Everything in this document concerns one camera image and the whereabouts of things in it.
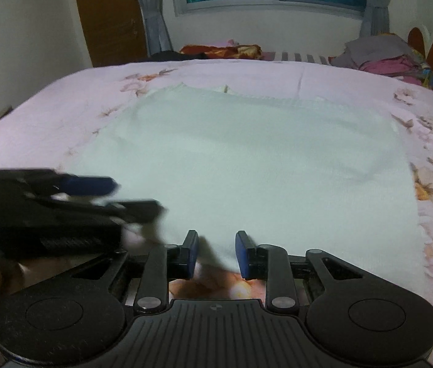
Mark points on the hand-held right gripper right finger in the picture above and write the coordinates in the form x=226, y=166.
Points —
x=241, y=256

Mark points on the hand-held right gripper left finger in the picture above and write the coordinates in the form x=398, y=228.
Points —
x=192, y=255

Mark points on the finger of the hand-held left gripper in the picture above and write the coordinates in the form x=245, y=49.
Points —
x=139, y=209
x=86, y=186

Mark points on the white knit sweater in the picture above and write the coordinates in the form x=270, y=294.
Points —
x=262, y=168

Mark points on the pile of colourful clothes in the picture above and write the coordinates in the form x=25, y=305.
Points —
x=385, y=57

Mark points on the bed with pink floral sheet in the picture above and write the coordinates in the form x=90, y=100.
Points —
x=67, y=96

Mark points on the black cloth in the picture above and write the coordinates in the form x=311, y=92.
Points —
x=170, y=56

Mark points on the brown wooden door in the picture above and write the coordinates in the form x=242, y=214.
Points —
x=109, y=19

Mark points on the red and orange pillow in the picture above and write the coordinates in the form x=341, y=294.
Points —
x=220, y=50

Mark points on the grey-blue window curtain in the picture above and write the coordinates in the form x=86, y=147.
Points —
x=377, y=4
x=153, y=15

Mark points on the grey striped cloth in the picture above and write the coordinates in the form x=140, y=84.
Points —
x=300, y=57

